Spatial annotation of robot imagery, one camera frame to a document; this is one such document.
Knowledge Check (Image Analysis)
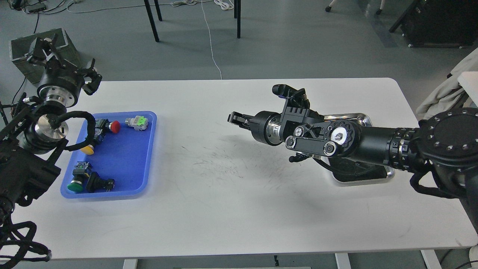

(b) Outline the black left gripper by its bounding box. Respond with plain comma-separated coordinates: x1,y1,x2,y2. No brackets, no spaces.
26,34,103,108

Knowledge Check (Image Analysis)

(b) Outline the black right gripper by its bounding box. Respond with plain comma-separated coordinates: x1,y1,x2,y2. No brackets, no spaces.
227,111,282,146

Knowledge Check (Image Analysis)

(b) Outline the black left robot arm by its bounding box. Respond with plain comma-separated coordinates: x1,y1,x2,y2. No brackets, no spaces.
0,34,102,269

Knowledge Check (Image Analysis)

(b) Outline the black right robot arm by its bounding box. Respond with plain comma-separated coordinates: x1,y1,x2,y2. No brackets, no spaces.
228,84,478,210

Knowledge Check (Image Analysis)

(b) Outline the green plastic crate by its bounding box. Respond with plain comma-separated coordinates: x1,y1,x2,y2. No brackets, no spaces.
9,28,81,84

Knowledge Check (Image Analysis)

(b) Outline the black table leg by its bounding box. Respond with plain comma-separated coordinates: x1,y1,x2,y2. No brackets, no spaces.
144,0,160,43

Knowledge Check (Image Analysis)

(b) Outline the blue plastic tray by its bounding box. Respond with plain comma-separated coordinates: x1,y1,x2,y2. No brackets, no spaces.
60,111,157,200

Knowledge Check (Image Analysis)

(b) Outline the silver metal tray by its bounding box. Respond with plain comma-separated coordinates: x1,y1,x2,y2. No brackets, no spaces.
321,113,395,186

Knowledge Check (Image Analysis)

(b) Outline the beige cloth on chair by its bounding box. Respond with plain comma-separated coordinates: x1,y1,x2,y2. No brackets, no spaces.
416,48,478,120

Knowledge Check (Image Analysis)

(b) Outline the black equipment case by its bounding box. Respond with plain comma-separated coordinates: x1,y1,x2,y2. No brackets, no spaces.
389,0,478,47

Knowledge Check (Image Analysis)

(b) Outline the black floor cable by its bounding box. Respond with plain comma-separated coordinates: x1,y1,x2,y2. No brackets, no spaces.
0,0,71,105

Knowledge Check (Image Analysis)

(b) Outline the red push button switch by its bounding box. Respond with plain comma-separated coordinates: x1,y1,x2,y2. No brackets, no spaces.
95,118,121,136

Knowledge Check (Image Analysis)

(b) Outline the green grey switch module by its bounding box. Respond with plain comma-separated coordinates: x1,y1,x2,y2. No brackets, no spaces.
125,115,149,131

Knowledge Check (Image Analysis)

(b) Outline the green push button switch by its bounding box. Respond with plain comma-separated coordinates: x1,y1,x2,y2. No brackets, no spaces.
67,161,93,194

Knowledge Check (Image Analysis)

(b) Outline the black selector switch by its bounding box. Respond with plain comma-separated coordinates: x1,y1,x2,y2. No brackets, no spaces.
86,171,115,193

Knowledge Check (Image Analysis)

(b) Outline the white floor cable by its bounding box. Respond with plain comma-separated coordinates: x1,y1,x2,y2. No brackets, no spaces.
67,0,235,80

